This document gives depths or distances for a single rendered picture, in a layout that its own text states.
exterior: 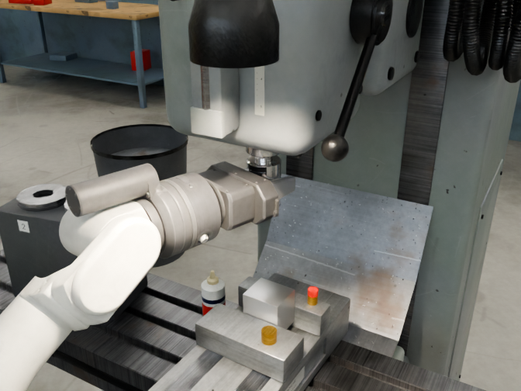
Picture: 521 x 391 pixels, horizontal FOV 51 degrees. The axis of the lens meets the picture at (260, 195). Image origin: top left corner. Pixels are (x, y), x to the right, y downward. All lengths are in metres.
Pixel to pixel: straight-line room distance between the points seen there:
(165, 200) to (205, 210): 0.05
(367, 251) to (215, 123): 0.59
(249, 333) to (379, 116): 0.48
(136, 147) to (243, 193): 2.39
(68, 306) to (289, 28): 0.35
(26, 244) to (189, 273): 1.83
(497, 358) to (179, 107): 2.03
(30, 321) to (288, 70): 0.35
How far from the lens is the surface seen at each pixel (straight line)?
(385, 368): 0.93
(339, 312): 0.92
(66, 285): 0.56
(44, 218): 1.00
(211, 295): 0.94
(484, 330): 2.62
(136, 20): 5.41
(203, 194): 0.64
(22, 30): 7.87
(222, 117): 0.59
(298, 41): 0.57
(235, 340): 0.79
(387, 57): 0.76
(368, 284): 1.10
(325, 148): 0.59
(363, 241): 1.11
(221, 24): 0.42
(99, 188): 0.59
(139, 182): 0.61
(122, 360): 0.95
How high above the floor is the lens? 1.54
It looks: 25 degrees down
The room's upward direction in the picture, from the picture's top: straight up
